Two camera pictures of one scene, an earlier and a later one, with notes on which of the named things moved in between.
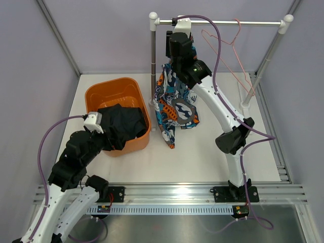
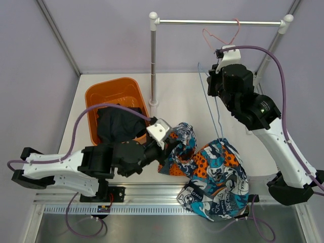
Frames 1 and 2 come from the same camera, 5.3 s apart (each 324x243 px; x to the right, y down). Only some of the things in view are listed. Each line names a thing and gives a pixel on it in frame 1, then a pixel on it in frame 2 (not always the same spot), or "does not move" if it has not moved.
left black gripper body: x=99 y=142 -> x=150 y=153
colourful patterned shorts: x=175 y=102 -> x=219 y=189
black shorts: x=120 y=124 does not move
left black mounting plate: x=118 y=193 does not move
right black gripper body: x=167 y=46 -> x=215 y=87
